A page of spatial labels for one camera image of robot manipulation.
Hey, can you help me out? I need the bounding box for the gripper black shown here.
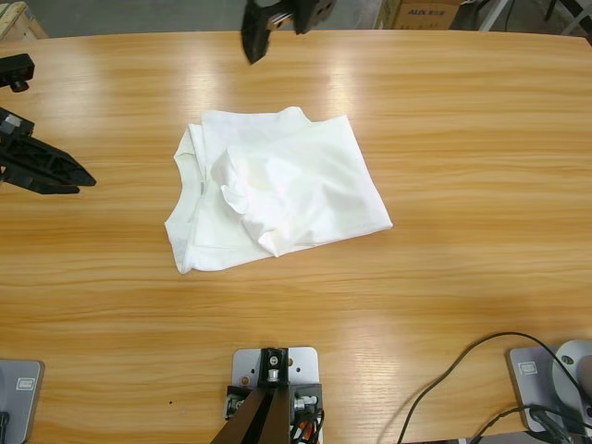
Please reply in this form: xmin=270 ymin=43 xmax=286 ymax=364
xmin=0 ymin=106 xmax=98 ymax=196
xmin=240 ymin=0 xmax=339 ymax=66

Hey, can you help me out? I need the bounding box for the white t-shirt with black logo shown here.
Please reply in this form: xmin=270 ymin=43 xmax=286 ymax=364
xmin=164 ymin=105 xmax=394 ymax=275

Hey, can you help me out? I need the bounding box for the patterned cardboard box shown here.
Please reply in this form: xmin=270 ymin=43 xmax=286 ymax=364
xmin=373 ymin=0 xmax=402 ymax=30

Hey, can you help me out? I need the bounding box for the wooden crate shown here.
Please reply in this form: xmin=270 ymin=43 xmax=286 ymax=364
xmin=0 ymin=0 xmax=47 ymax=43

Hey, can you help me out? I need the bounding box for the AUX cardboard box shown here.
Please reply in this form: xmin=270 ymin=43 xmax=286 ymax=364
xmin=392 ymin=0 xmax=463 ymax=31

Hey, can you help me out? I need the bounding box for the wrist black camera bracket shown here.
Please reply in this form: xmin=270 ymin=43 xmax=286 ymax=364
xmin=0 ymin=53 xmax=36 ymax=93

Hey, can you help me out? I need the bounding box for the arm grey base plate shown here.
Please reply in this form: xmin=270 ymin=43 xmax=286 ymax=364
xmin=503 ymin=339 xmax=592 ymax=434
xmin=0 ymin=359 xmax=46 ymax=444

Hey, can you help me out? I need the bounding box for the grey metal frame leg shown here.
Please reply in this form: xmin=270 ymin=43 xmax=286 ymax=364
xmin=478 ymin=0 xmax=517 ymax=32

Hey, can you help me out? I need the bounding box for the black corner bracket with bolt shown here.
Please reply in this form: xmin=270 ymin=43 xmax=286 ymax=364
xmin=290 ymin=383 xmax=325 ymax=417
xmin=225 ymin=383 xmax=253 ymax=421

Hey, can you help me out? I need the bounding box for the black metal frame leg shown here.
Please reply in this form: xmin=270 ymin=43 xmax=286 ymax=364
xmin=543 ymin=0 xmax=592 ymax=37

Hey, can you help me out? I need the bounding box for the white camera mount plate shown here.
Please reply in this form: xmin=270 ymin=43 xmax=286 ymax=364
xmin=230 ymin=346 xmax=323 ymax=420

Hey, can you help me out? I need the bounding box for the dark camera post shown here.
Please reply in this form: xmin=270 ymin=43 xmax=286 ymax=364
xmin=210 ymin=346 xmax=297 ymax=444

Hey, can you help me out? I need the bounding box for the orange and black wire bundle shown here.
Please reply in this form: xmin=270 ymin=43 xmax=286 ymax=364
xmin=289 ymin=409 xmax=330 ymax=444

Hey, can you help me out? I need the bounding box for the long looping black cable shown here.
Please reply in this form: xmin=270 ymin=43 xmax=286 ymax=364
xmin=401 ymin=330 xmax=592 ymax=444

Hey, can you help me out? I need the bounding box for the black cable with plug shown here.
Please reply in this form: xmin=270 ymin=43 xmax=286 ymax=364
xmin=455 ymin=401 xmax=592 ymax=444

